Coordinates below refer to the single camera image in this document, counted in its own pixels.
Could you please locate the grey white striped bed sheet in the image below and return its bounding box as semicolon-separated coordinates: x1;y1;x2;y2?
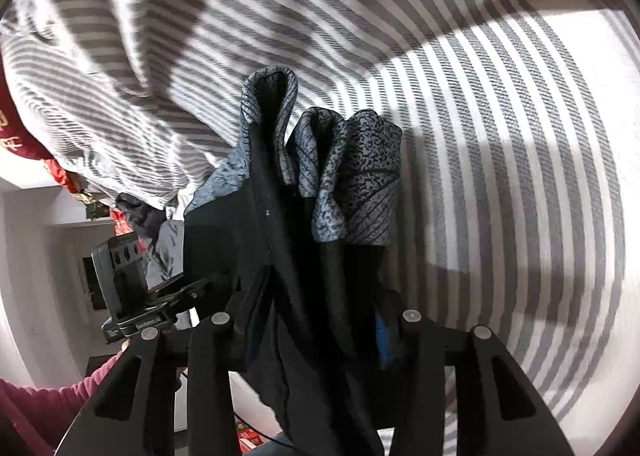
1;0;638;455

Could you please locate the red embroidered cushion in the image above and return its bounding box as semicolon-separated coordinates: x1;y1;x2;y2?
1;72;80;194

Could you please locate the black cable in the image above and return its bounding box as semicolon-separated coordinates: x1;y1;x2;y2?
233;409;296;450

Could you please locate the pink sleeved left forearm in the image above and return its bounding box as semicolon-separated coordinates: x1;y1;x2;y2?
1;352;122;455

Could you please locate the black garment with blue trim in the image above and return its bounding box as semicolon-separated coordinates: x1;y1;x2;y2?
184;66;402;455

